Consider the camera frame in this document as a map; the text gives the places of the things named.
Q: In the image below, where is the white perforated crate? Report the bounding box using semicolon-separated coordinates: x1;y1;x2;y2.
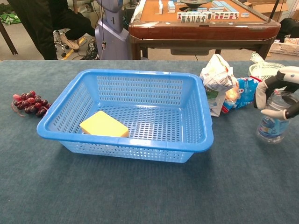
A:
269;41;299;56

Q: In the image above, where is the crumpled white snack bag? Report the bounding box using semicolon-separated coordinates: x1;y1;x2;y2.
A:
199;53;239;117

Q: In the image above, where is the brown mahjong table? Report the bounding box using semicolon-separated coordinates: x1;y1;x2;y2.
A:
128;0;282;60

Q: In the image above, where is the dark wooden table leg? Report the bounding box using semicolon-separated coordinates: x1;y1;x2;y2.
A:
0;21;19;56

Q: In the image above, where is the blue perforated plastic basket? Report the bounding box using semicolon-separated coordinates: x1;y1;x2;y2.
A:
36;69;214;164

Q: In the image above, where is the black floor cable bundle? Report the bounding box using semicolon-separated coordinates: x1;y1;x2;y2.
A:
73;37;101;60

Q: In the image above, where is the yellow sponge block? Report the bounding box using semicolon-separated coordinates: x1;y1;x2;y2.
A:
79;110;129;138

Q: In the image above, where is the red plastic grape bunch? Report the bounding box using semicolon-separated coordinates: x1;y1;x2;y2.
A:
11;90;52;118

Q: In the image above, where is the lavender robot pedestal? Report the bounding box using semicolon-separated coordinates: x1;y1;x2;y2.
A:
94;0;131;60

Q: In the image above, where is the blue snack bag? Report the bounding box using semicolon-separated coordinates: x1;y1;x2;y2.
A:
221;76;263;114

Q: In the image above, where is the row of standing mahjong tiles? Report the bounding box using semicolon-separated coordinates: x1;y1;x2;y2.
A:
177;11;240;23

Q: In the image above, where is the chrome office chair base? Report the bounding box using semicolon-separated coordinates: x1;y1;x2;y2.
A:
52;29;71;58

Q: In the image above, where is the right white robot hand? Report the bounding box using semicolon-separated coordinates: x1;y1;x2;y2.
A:
254;66;299;121

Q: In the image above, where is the green patterned bag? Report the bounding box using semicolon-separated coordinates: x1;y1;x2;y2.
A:
0;13;21;25

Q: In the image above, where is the black round table centre dial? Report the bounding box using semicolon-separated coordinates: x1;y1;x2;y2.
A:
180;0;210;8

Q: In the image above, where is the clear plastic jar blue label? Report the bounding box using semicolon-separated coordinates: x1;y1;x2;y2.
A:
256;91;299;145

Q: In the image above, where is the person in black clothes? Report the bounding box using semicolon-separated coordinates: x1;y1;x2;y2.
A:
6;0;96;61

